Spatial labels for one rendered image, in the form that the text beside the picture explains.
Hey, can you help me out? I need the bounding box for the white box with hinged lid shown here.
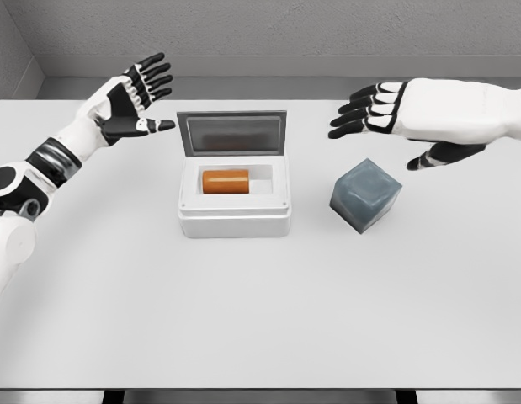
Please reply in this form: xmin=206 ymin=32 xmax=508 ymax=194
xmin=176 ymin=109 xmax=293 ymax=239

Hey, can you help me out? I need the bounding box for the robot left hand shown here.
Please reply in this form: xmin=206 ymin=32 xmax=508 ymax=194
xmin=76 ymin=52 xmax=177 ymax=143

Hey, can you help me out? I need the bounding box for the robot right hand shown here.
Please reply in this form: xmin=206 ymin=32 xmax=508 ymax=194
xmin=327 ymin=77 xmax=508 ymax=172

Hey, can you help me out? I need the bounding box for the grey cube block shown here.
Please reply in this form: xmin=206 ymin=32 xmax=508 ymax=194
xmin=329 ymin=158 xmax=402 ymax=235

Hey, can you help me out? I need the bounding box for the orange cylinder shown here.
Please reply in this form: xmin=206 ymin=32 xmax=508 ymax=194
xmin=201 ymin=168 xmax=250 ymax=195

